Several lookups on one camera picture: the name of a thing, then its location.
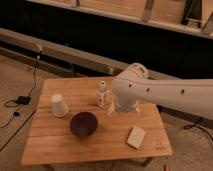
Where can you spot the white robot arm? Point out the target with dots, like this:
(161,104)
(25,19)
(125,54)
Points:
(194,96)

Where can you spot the white patterned ceramic bottle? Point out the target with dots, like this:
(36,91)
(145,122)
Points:
(102,94)

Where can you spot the long wooden beam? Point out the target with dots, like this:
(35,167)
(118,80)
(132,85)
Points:
(68,54)

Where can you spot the dark brown bowl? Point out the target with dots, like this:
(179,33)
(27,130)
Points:
(83,124)

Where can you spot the wooden table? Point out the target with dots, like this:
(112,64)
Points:
(50,140)

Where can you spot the white upside-down paper cup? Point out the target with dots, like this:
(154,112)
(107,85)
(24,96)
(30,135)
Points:
(59,106)

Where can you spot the pale rectangular sponge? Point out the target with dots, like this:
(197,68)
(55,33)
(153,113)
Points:
(136,137)

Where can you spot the small black power adapter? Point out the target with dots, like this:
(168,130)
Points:
(23,100)

